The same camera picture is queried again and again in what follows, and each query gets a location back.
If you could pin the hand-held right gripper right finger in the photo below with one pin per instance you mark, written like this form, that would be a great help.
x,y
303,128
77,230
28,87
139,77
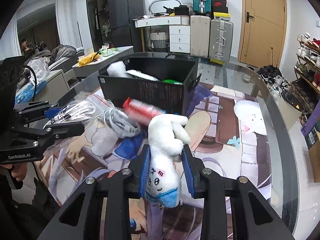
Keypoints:
x,y
188,172

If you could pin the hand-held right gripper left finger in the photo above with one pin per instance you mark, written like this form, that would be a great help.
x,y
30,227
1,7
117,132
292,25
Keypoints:
x,y
143,172

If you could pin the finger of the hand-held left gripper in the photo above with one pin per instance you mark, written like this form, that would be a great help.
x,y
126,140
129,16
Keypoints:
x,y
53,111
65,129

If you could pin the white plush toy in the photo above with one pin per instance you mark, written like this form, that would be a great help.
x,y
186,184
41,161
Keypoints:
x,y
162,160

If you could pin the zip bag of white laces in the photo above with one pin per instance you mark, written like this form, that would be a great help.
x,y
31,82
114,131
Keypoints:
x,y
80,107

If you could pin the black cardboard box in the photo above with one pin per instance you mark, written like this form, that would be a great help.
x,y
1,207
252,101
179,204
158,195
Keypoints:
x,y
150,92

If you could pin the green and white medicine packet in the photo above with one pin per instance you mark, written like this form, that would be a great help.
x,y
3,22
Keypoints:
x,y
172,82

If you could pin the person's left hand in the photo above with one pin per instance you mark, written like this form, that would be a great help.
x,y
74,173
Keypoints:
x,y
17,172

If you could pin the grey side cabinet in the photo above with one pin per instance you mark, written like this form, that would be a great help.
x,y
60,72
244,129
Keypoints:
x,y
57,82

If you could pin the blue pack of masks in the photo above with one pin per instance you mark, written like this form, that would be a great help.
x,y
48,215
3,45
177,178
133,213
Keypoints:
x,y
30,90

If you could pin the clear plastic bag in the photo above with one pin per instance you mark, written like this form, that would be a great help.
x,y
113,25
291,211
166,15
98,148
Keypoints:
x,y
38,70

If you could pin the printed desk mat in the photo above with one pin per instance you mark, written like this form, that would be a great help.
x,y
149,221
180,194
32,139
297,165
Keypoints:
x,y
225,135

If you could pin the sofa with clothes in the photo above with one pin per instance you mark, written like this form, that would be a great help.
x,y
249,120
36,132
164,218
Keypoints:
x,y
60,55

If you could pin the yellow bag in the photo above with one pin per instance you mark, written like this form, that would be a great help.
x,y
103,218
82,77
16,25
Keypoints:
x,y
86,60

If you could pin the red and white snack packet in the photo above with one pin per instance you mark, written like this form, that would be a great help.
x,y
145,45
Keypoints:
x,y
143,110

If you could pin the grey coffee table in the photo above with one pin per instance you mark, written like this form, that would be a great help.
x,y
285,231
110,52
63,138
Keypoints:
x,y
110,61

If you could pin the green and white packets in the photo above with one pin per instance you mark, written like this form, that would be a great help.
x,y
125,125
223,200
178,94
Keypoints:
x,y
108,50

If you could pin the dark wardrobe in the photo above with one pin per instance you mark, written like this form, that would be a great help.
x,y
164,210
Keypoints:
x,y
98,12

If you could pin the black refrigerator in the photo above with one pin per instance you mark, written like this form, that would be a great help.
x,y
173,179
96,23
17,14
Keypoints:
x,y
125,20

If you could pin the pile of shoes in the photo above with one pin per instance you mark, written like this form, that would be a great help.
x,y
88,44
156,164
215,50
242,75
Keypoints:
x,y
272,80

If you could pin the wicker basket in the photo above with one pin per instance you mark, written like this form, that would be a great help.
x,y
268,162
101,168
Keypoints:
x,y
158,41

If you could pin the trash bin with black bag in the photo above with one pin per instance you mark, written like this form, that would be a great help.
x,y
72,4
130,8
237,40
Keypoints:
x,y
292,100

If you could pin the brown cardboard box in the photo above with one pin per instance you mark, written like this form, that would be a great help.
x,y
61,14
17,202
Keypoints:
x,y
314,155

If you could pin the silver suitcase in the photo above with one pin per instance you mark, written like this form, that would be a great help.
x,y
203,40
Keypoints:
x,y
221,40

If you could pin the cream suitcase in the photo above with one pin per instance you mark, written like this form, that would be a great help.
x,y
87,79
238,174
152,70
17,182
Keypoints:
x,y
200,35

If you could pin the white desk with drawers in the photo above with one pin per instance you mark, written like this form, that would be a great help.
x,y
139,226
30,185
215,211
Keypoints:
x,y
175,32

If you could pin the oval mirror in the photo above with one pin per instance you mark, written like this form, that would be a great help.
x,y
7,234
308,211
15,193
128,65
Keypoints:
x,y
162,5

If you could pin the wooden shoe rack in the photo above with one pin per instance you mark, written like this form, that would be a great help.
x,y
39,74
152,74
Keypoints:
x,y
308,75

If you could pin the black bag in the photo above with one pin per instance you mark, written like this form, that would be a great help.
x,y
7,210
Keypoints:
x,y
182,10

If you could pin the wooden door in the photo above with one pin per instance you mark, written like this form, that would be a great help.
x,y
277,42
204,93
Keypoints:
x,y
262,22

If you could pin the stack of shoe boxes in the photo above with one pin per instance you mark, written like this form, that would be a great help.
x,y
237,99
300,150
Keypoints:
x,y
220,6

